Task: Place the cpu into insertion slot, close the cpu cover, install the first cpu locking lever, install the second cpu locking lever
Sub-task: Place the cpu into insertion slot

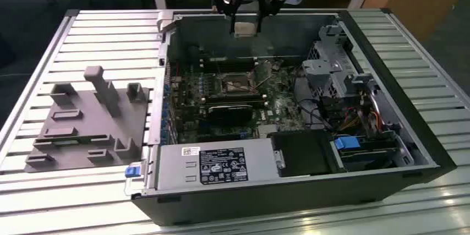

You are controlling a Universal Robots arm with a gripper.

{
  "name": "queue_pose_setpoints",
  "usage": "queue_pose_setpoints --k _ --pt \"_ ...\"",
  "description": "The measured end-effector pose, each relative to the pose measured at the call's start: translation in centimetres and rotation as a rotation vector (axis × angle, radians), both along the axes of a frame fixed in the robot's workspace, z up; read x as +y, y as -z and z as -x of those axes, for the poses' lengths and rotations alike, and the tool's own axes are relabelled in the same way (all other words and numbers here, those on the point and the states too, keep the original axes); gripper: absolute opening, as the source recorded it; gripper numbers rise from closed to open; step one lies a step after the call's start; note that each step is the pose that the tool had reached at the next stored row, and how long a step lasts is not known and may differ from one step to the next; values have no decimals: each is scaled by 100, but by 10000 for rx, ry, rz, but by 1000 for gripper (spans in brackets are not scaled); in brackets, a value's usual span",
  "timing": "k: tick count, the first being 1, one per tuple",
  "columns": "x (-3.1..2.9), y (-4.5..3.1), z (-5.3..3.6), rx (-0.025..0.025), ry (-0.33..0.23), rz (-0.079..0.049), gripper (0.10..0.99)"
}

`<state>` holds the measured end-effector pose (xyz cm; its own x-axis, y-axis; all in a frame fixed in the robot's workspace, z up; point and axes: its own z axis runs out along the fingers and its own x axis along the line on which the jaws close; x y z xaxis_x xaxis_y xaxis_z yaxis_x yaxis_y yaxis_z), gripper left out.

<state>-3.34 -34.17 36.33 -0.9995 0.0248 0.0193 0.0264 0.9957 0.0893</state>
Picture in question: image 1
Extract silver square CPU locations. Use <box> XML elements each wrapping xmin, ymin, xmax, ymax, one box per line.
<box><xmin>233</xmin><ymin>21</ymin><xmax>257</xmax><ymax>38</ymax></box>

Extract black RAM slot bank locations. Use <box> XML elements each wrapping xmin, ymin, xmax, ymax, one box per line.
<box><xmin>200</xmin><ymin>55</ymin><xmax>259</xmax><ymax>74</ymax></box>
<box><xmin>203</xmin><ymin>94</ymin><xmax>267</xmax><ymax>106</ymax></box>

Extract CPU socket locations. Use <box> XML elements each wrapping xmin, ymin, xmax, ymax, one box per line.
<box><xmin>219</xmin><ymin>72</ymin><xmax>259</xmax><ymax>95</ymax></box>

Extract grey case side latch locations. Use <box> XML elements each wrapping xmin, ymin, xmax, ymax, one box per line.
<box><xmin>155</xmin><ymin>10</ymin><xmax>184</xmax><ymax>34</ymax></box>

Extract grey metal drive cage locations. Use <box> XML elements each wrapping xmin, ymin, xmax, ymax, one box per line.
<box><xmin>299</xmin><ymin>24</ymin><xmax>372</xmax><ymax>100</ymax></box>

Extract green motherboard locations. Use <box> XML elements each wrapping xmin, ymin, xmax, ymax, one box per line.
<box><xmin>167</xmin><ymin>57</ymin><xmax>312</xmax><ymax>144</ymax></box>

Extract black graphics card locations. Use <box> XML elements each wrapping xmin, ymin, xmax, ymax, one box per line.
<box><xmin>204</xmin><ymin>102</ymin><xmax>255</xmax><ymax>128</ymax></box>

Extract silver chipset heatsink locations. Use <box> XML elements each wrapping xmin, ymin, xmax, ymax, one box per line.
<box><xmin>257</xmin><ymin>124</ymin><xmax>280</xmax><ymax>139</ymax></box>

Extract black drive bay box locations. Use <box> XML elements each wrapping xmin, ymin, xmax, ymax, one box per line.
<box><xmin>267</xmin><ymin>129</ymin><xmax>344</xmax><ymax>178</ymax></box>

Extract blue disk carrier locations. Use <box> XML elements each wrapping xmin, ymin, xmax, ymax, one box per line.
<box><xmin>332</xmin><ymin>134</ymin><xmax>363</xmax><ymax>152</ymax></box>

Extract black hard disk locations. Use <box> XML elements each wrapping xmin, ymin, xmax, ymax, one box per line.
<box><xmin>335</xmin><ymin>146</ymin><xmax>403</xmax><ymax>173</ymax></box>

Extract grey power supply unit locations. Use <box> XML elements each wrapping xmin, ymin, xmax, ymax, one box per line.
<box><xmin>141</xmin><ymin>139</ymin><xmax>284</xmax><ymax>195</ymax></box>

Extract grey parts rack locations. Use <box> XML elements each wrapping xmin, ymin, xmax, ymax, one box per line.
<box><xmin>21</xmin><ymin>65</ymin><xmax>156</xmax><ymax>174</ymax></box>

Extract blue case latch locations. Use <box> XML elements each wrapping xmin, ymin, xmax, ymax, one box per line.
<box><xmin>123</xmin><ymin>164</ymin><xmax>143</xmax><ymax>178</ymax></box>

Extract black open PC case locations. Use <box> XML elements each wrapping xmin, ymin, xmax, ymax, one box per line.
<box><xmin>129</xmin><ymin>8</ymin><xmax>458</xmax><ymax>226</ymax></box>

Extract black cable bundle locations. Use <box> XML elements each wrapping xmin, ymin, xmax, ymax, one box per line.
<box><xmin>296</xmin><ymin>97</ymin><xmax>340</xmax><ymax>133</ymax></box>

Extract coloured wire bundle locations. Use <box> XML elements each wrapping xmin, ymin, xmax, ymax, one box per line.
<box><xmin>339</xmin><ymin>105</ymin><xmax>384</xmax><ymax>138</ymax></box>

